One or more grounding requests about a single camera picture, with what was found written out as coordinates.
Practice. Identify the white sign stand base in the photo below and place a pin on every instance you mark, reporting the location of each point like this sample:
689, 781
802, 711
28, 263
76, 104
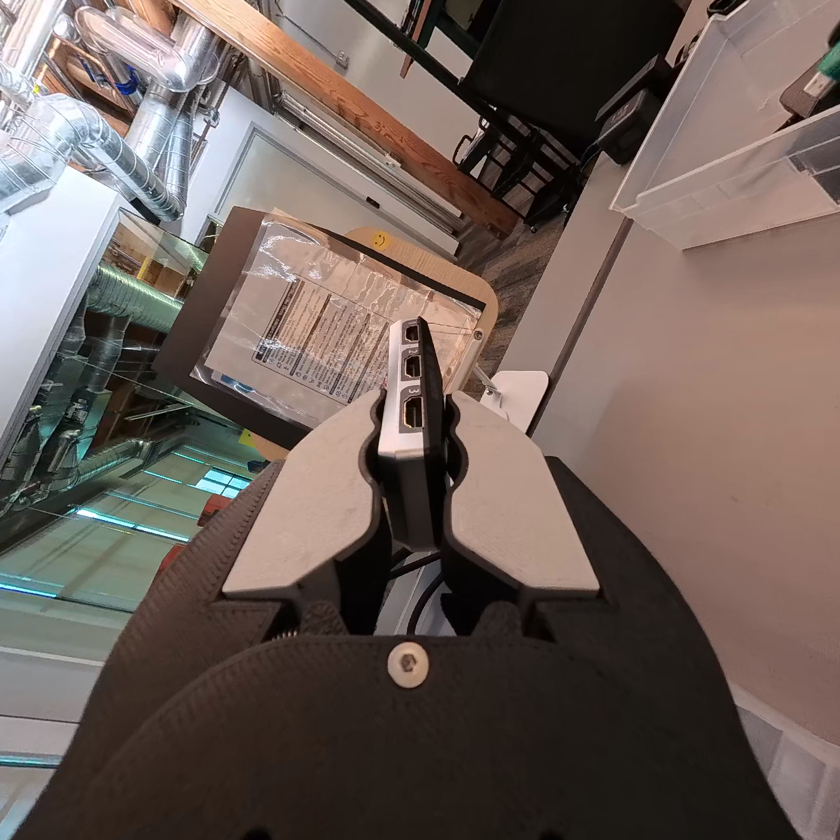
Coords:
525, 394

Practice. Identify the clear instruction sheet holder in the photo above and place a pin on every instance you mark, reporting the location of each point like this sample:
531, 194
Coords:
295, 308

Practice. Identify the green flexible air duct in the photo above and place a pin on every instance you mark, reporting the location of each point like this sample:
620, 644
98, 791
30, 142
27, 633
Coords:
131, 298

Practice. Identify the black office chair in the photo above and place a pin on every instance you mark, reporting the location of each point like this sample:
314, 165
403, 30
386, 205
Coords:
558, 52

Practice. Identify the silver air duct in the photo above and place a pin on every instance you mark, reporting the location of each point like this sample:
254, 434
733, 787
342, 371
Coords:
79, 131

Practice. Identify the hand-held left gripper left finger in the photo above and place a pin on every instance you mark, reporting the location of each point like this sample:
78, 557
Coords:
308, 512

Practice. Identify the clear plastic bin with divider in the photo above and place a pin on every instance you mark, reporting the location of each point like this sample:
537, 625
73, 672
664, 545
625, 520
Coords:
709, 131

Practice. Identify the black desk control box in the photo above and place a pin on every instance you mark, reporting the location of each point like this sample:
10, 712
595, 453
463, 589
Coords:
633, 111

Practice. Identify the white cabinet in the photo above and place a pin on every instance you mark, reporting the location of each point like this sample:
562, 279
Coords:
46, 262

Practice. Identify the black hdmi adapter box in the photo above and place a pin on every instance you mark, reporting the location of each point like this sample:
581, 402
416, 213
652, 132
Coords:
410, 499

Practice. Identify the silver insulated pipe elbow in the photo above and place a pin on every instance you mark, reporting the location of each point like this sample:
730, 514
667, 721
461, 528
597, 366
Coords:
157, 59

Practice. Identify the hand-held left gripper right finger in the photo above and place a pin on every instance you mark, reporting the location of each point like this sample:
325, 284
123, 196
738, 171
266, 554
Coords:
518, 512

